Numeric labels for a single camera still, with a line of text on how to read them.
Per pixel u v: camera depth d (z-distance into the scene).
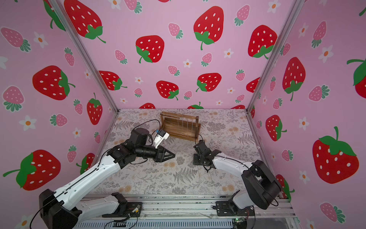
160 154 0.61
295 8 0.69
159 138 0.65
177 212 0.73
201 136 1.00
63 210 0.38
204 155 0.67
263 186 0.43
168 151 0.65
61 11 0.69
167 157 0.67
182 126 1.23
